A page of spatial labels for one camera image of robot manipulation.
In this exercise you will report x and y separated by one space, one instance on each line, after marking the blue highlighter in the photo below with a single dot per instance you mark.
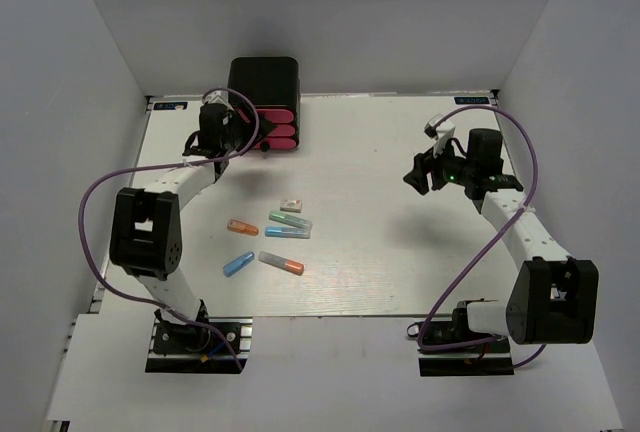
287 232

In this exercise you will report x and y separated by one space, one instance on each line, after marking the orange white highlighter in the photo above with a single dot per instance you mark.
281 263

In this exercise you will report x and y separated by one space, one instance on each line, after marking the left blue table sticker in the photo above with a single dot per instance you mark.
170 106

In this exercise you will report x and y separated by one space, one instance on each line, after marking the black drawer cabinet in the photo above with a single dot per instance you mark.
269 83

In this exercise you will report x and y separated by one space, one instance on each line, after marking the right blue table sticker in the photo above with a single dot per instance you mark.
471 100

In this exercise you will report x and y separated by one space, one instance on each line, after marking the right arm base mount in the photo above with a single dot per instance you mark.
465 349

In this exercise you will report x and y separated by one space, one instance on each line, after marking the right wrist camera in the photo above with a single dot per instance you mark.
441 131

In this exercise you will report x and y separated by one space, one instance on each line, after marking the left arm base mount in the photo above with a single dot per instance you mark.
180 349

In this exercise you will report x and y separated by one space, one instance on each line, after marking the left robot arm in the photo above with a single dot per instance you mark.
146 238

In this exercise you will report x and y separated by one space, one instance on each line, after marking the green highlighter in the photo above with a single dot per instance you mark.
290 220

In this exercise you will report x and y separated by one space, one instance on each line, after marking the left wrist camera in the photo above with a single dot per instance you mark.
219 97

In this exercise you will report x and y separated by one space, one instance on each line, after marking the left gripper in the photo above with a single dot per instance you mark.
234 117

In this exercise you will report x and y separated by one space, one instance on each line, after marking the blue table sticker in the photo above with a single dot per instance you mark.
170 106
471 100

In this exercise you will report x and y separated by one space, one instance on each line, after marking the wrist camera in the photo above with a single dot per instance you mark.
219 97
441 131

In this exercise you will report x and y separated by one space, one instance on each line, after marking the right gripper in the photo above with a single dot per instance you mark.
418 178

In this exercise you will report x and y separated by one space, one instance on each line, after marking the pink drawer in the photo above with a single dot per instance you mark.
277 116
277 144
283 130

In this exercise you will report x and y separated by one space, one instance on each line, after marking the white eraser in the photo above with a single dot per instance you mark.
291 205

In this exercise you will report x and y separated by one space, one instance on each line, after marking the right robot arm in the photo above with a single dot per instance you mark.
553 300

